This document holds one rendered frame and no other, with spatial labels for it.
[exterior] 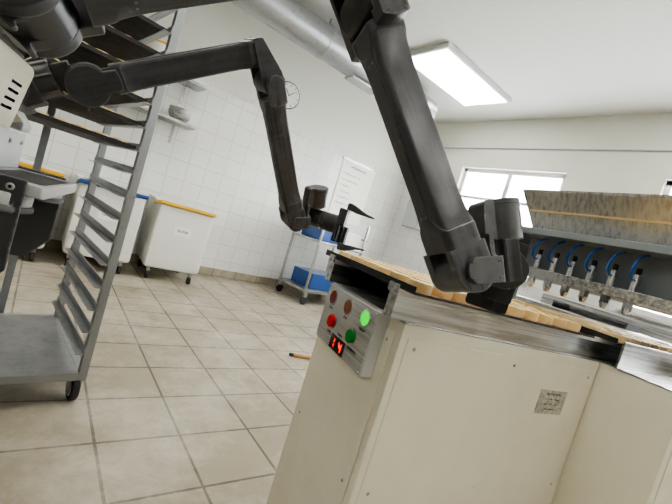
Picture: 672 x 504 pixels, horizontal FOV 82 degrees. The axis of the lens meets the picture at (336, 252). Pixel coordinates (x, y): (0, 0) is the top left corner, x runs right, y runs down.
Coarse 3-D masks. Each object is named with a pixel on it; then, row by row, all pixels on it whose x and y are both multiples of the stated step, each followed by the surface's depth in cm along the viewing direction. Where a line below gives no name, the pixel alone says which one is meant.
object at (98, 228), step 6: (78, 216) 184; (84, 216) 186; (90, 216) 178; (84, 222) 174; (90, 222) 176; (96, 222) 169; (96, 228) 167; (102, 228) 162; (102, 234) 158; (108, 234) 154; (108, 240) 149; (114, 240) 148
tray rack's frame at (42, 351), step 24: (96, 168) 191; (72, 264) 194; (0, 312) 181; (0, 336) 161; (24, 336) 167; (48, 336) 173; (0, 360) 144; (24, 360) 149; (48, 360) 154; (72, 360) 159; (0, 384) 135
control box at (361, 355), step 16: (336, 288) 96; (336, 304) 94; (352, 304) 88; (368, 304) 84; (320, 320) 100; (336, 320) 92; (352, 320) 86; (384, 320) 79; (320, 336) 98; (336, 336) 90; (368, 336) 80; (352, 352) 83; (368, 352) 79; (352, 368) 82; (368, 368) 80
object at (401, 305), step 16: (400, 304) 75; (416, 304) 77; (432, 304) 79; (448, 304) 80; (416, 320) 78; (432, 320) 80; (448, 320) 81; (464, 320) 83; (480, 320) 85; (496, 320) 88; (512, 320) 90; (496, 336) 88; (512, 336) 91; (528, 336) 93; (544, 336) 96; (560, 336) 99; (576, 336) 101; (576, 352) 103; (592, 352) 106; (608, 352) 109
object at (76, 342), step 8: (56, 304) 190; (56, 312) 181; (64, 312) 181; (64, 320) 175; (64, 328) 167; (72, 328) 167; (72, 336) 162; (72, 344) 155; (80, 344) 155; (80, 352) 151
